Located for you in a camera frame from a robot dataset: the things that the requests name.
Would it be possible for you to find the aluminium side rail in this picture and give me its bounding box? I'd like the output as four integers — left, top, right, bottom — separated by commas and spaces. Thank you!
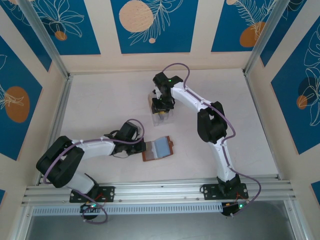
244, 72, 282, 180
36, 74, 75, 186

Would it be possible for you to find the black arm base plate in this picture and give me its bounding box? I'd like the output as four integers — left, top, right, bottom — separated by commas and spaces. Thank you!
201, 183, 250, 201
69, 186, 116, 203

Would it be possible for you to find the clear acrylic card stand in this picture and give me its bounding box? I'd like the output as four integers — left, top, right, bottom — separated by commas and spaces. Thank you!
147, 91, 176, 128

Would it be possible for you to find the aluminium mounting rail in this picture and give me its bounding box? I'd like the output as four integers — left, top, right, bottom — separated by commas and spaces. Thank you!
21, 175, 298, 206

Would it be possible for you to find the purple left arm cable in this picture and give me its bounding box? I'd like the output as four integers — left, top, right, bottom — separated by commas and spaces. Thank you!
42, 118, 146, 225

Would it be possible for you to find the brown leather card holder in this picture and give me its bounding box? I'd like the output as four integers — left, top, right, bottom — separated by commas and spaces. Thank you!
141, 135, 176, 163

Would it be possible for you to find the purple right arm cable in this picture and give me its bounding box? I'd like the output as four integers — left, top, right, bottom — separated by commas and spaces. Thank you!
161, 62, 262, 218

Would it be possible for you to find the aluminium frame leg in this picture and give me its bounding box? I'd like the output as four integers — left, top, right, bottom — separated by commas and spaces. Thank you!
283, 199, 308, 240
11, 204, 35, 240

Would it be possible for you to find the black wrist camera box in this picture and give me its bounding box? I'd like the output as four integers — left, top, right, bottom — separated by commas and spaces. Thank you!
119, 120, 143, 141
152, 72, 169, 88

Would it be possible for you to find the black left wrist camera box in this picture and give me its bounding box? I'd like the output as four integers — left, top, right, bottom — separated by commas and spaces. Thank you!
119, 120, 143, 141

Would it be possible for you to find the aluminium frame post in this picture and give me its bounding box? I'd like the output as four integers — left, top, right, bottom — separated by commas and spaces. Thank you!
17, 0, 71, 79
243, 0, 309, 75

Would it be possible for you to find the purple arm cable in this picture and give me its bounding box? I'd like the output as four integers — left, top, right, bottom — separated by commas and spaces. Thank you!
42, 118, 146, 225
161, 62, 262, 218

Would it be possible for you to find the white slotted cable duct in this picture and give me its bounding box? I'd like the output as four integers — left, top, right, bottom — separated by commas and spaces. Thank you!
32, 201, 224, 216

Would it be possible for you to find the small controller board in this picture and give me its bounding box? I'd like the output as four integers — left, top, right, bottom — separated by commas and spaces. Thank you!
79, 202, 102, 213
221, 201, 251, 218

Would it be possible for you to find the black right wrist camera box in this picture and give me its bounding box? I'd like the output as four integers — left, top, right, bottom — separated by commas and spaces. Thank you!
152, 72, 169, 88

